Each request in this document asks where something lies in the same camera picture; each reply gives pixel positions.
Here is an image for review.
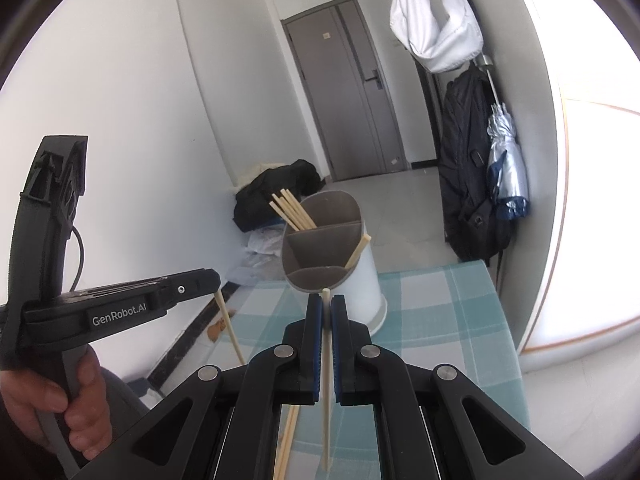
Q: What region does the white and grey utensil holder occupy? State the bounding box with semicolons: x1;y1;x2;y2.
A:
281;191;388;333

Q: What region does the small grey plastic package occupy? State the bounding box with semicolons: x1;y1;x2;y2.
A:
245;227;286;257

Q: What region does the black backpack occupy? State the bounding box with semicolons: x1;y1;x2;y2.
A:
439;67;513;262

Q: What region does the bright window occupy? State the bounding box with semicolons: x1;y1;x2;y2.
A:
505;0;640;361

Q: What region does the black jacket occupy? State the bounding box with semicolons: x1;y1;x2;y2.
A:
234;159;326;233

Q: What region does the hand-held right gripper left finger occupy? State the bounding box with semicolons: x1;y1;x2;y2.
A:
70;294;323;480

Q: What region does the silver folding umbrella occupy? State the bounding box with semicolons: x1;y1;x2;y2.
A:
472;55;531;221

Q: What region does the beige cushion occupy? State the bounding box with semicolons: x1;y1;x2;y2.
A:
235;162;282;192

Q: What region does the person's dark grey clothing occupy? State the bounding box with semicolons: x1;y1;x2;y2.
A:
100;366;153;428

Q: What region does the wooden chopstick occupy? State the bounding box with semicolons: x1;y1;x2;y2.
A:
321;287;333;472
282;189;314;229
214;290;247;367
344;233;372;269
287;190;318;227
273;405;296;480
279;197;310;231
280;405;301;480
269;201;302;233

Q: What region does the chopsticks bundle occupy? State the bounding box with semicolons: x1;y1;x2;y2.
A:
271;192;307;232

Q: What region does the grey door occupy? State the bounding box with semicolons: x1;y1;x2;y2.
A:
280;0;407;182

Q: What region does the person's left hand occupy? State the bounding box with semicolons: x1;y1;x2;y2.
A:
0;347;109;461

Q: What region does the black cable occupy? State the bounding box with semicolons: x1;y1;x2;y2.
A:
69;224;87;292

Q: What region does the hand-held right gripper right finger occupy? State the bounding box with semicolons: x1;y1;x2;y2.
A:
331;294;586;480

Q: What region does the blue checked tablecloth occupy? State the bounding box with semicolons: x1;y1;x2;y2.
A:
197;260;531;480

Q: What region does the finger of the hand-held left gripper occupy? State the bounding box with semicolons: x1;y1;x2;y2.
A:
150;269;222;310

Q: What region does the large grey plastic package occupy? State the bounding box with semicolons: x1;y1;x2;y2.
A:
226;254;287;286

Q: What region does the white shoulder bag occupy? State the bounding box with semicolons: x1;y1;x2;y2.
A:
390;0;483;73

